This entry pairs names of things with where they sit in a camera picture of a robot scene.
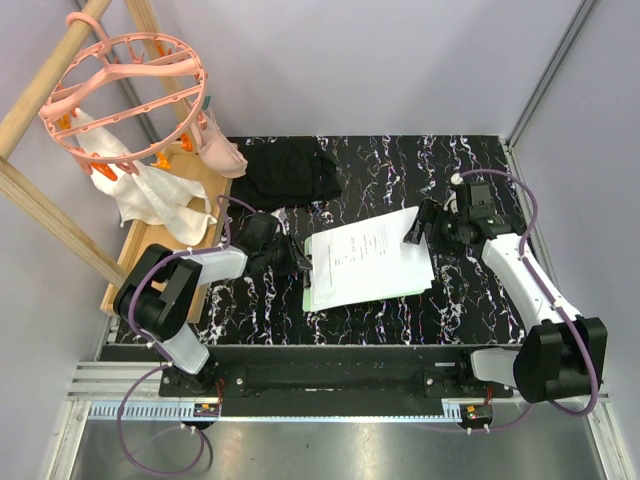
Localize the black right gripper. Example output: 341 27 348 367
402 198 468 259

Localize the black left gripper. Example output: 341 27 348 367
261 231 312 277

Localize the green clipboard folder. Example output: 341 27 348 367
302 243 435 312

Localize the white paper stack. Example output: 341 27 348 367
308 205 436 309

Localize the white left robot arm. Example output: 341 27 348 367
114 212 312 396

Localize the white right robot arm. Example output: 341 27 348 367
403 182 608 404

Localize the black cloth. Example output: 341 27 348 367
231 137 342 211

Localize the black marble pattern mat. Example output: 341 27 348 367
193 134 525 346

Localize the pink bra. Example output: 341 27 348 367
193 112 248 179

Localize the white towel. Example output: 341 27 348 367
74 107 219 247

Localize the wooden tray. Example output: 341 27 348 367
100 143 232 324

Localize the pink round clothes hanger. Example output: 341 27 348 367
39 12 207 180

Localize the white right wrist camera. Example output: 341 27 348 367
444 173 463 214

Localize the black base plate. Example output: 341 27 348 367
159 345 513 421

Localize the grey slotted cable duct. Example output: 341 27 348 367
121 401 462 424

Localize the aluminium corner post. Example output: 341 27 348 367
505 0 600 149

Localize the wooden rack frame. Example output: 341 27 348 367
0 0 174 304

